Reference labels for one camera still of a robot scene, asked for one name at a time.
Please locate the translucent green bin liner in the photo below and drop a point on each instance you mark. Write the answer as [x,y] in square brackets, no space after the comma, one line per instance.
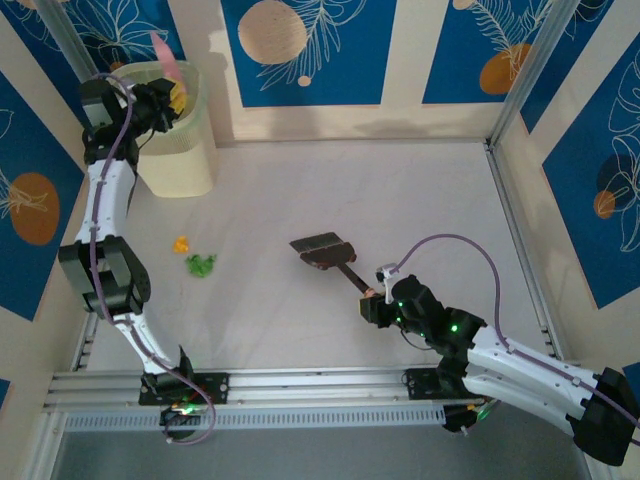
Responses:
[197,100]

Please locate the aluminium mounting rail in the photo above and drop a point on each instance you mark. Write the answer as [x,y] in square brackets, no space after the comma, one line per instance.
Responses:
[310,387]

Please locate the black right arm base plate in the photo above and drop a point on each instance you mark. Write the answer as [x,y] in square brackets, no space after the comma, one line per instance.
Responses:
[420,382]

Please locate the aluminium frame post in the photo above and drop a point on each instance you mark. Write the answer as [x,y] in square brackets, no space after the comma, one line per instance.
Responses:
[530,70]
[70,45]

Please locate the orange paper scrap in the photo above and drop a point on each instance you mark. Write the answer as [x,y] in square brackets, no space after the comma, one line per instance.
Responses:
[181,244]

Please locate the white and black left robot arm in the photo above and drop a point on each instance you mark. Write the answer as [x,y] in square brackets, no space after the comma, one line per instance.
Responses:
[107,200]

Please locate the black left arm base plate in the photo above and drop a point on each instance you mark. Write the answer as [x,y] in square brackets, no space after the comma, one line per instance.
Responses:
[217,387]

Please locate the green crumpled paper scrap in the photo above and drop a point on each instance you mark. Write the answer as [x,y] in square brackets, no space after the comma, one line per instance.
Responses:
[200,264]

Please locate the pink plastic dustpan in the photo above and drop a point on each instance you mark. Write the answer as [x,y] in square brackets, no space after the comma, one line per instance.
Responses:
[164,55]

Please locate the cream ribbed trash bin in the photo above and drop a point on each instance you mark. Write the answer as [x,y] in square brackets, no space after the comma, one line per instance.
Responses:
[180,170]

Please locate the dark brown hand brush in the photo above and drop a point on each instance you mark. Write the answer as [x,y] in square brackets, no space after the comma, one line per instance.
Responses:
[325,250]

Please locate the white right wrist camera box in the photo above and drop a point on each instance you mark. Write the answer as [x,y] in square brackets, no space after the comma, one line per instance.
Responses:
[386,274]

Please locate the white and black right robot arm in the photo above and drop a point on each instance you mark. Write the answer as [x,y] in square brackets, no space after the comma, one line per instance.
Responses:
[525,370]

